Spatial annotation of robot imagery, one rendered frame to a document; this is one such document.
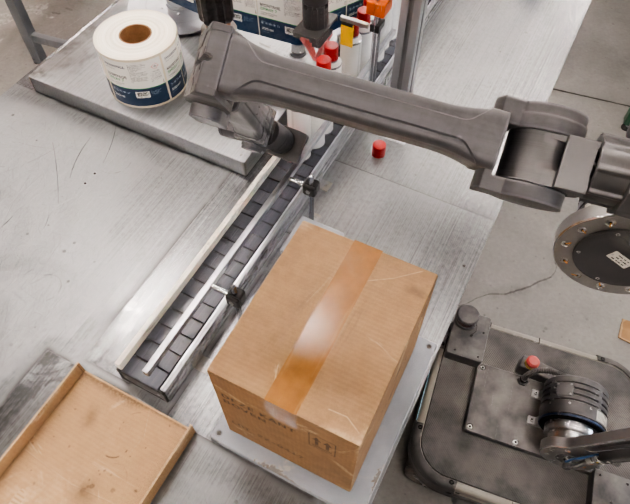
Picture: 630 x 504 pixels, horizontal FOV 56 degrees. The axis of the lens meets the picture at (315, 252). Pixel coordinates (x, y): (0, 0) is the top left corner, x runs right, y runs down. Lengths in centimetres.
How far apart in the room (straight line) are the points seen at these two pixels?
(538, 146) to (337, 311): 40
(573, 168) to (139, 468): 86
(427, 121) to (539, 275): 180
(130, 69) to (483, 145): 104
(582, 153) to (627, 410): 140
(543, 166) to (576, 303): 176
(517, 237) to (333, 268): 161
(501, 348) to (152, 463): 116
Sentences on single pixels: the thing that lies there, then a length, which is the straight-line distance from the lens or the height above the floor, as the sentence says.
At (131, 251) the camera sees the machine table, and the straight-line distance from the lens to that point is 136.
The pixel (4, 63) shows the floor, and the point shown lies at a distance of 346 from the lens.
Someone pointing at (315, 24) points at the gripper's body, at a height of 112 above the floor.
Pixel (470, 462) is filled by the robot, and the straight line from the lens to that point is 177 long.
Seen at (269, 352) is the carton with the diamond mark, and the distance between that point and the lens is 86.
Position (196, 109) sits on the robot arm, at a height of 142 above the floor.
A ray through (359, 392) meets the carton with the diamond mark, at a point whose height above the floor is 112.
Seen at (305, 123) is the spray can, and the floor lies 100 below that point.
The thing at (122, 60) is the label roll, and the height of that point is 102.
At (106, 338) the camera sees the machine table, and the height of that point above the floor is 83.
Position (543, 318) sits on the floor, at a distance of 230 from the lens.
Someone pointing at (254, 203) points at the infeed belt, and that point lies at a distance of 132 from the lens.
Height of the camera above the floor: 190
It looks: 56 degrees down
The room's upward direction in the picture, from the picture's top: straight up
